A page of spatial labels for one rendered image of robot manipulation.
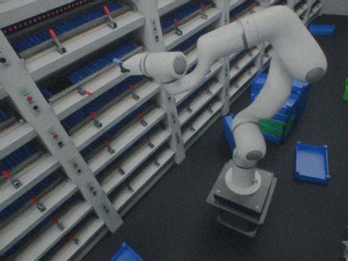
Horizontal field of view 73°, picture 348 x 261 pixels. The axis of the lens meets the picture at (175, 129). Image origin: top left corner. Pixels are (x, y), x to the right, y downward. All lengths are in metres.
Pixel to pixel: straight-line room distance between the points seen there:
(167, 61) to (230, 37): 0.20
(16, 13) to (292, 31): 0.88
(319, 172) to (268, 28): 1.40
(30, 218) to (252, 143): 1.07
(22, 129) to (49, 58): 0.30
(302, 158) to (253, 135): 1.07
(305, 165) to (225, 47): 1.41
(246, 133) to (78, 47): 0.78
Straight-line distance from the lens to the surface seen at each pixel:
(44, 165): 1.23
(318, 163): 2.05
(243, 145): 1.01
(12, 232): 1.38
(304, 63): 0.82
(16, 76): 1.03
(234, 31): 0.78
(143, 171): 1.76
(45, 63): 1.06
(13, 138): 1.11
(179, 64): 0.78
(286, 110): 1.89
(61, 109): 1.14
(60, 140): 1.18
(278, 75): 0.95
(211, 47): 0.77
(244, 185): 1.33
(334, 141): 2.27
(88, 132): 1.27
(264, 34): 0.79
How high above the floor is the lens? 1.51
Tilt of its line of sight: 42 degrees down
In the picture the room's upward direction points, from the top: 12 degrees counter-clockwise
